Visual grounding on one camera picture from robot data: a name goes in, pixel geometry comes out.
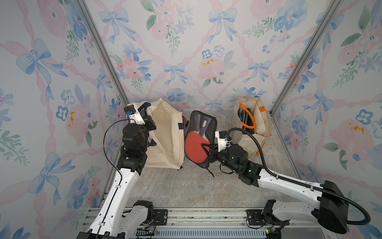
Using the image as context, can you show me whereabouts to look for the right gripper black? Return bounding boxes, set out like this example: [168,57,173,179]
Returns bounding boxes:
[196,135,232,167]

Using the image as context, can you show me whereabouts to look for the cream canvas bag navy handles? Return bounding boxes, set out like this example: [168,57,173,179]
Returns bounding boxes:
[145,99,185,170]

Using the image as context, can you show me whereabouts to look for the cream canvas bag orange handles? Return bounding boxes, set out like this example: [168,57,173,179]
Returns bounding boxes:
[230,96,272,157]

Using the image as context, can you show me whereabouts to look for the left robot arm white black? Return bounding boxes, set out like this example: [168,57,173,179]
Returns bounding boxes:
[77,102,156,239]

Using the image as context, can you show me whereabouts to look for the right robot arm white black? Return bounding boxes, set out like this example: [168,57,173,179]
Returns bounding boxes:
[198,143,349,234]

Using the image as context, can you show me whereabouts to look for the dark items in orange bag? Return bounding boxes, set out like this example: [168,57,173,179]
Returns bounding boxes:
[237,108,256,134]

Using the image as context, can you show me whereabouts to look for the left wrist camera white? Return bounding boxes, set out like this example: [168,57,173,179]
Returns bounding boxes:
[124,103,145,125]

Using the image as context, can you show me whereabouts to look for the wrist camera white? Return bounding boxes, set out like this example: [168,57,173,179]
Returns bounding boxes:
[215,130,231,152]
[124,103,145,125]

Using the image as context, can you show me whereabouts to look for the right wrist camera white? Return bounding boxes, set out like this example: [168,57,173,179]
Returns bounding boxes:
[215,130,231,152]

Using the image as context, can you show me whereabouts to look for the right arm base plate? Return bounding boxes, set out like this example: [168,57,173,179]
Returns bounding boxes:
[246,209,283,227]

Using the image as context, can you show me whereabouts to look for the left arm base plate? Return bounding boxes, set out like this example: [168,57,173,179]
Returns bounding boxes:
[141,209,168,226]

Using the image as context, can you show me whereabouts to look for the aluminium front rail frame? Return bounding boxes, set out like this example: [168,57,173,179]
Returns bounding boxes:
[76,207,339,239]

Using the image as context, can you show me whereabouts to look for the black corrugated cable conduit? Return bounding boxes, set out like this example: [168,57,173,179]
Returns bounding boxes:
[226,127,371,226]

